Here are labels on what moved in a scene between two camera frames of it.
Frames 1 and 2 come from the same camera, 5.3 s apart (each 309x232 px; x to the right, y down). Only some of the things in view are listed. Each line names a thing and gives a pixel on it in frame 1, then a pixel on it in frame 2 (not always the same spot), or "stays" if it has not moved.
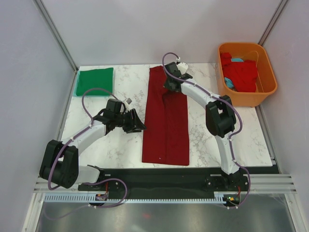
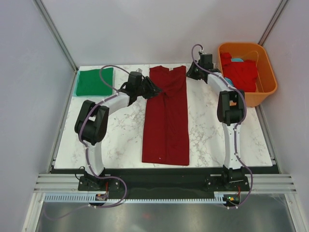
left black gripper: (135, 122) -> (152, 90)
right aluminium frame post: (275, 16) stays
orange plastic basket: (266, 81) stays
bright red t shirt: (243, 74) stays
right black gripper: (166, 85) -> (190, 74)
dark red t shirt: (165, 137) stays
